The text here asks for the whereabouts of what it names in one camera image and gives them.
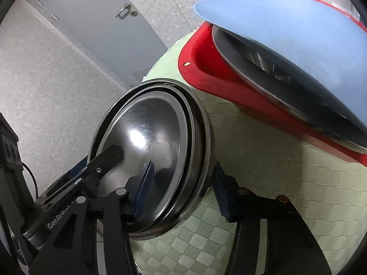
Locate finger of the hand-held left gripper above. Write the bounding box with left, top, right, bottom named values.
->
left=40, top=156, right=89, bottom=199
left=76, top=144, right=126, bottom=191

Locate metal door handle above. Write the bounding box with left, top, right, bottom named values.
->
left=115, top=3, right=137, bottom=18

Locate small steel bowl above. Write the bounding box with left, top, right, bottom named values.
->
left=87, top=79, right=215, bottom=241
left=93, top=87, right=191, bottom=230

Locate large steel bowl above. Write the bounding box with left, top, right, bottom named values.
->
left=212, top=24, right=367, bottom=154

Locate red plastic basin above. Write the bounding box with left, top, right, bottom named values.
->
left=178, top=0, right=367, bottom=168

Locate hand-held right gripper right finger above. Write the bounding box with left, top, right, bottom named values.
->
left=212, top=162, right=327, bottom=275

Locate grey door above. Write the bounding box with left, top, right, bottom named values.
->
left=24, top=0, right=168, bottom=88

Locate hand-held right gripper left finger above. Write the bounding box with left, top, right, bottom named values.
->
left=30, top=160, right=157, bottom=275

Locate green checkered table mat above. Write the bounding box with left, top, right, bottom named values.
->
left=130, top=27, right=367, bottom=275

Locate blue plastic basin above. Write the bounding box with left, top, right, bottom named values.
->
left=193, top=0, right=367, bottom=138

